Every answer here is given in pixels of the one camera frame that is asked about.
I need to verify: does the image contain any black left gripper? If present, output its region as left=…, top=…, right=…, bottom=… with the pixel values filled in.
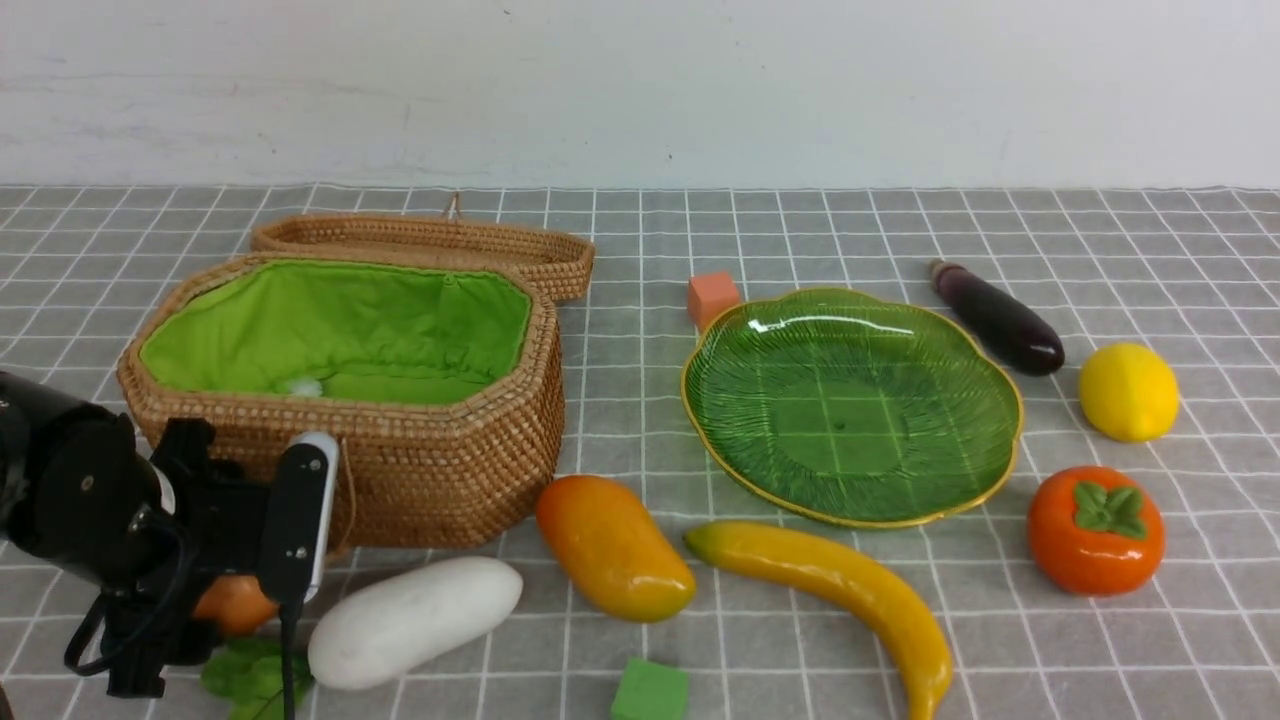
left=100, top=418, right=268, bottom=700

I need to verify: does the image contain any brown potato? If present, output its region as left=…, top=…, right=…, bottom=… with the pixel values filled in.
left=192, top=575, right=279, bottom=639

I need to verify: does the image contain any green leafy vegetable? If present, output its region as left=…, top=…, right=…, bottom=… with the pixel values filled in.
left=200, top=637, right=291, bottom=719

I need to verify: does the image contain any white radish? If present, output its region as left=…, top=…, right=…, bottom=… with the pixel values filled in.
left=308, top=556, right=524, bottom=691

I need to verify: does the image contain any orange yellow mango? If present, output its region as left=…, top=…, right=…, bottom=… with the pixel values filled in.
left=535, top=474, right=698, bottom=623

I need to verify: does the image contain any yellow banana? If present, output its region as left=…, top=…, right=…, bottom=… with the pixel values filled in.
left=684, top=520, right=954, bottom=719

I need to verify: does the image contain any dark purple eggplant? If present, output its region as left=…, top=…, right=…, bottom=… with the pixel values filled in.
left=931, top=259, right=1066, bottom=377

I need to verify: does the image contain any orange persimmon green calyx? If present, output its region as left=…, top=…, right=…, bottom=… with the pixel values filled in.
left=1027, top=466, right=1166, bottom=597

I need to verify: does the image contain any yellow lemon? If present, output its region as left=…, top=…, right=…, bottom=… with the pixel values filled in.
left=1078, top=343, right=1180, bottom=443

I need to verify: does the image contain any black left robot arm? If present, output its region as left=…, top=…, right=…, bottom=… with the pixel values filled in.
left=1, top=373, right=270, bottom=700

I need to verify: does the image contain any woven wicker basket green lining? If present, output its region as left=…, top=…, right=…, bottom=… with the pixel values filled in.
left=116, top=251, right=566, bottom=550

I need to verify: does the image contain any woven wicker basket lid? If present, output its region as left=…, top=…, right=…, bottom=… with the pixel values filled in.
left=250, top=192, right=595, bottom=301

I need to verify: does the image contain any green foam cube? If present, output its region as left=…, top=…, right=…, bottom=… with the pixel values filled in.
left=611, top=657, right=690, bottom=720

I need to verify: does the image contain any orange foam cube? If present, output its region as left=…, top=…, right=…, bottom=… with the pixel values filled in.
left=686, top=272, right=742, bottom=333

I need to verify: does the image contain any green glass leaf plate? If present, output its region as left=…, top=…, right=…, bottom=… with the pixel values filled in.
left=680, top=287, right=1024, bottom=529

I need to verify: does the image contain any grey checkered tablecloth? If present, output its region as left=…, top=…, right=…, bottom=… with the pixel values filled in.
left=0, top=184, right=1280, bottom=720

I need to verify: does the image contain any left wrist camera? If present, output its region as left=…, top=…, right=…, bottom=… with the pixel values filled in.
left=256, top=430, right=340, bottom=609

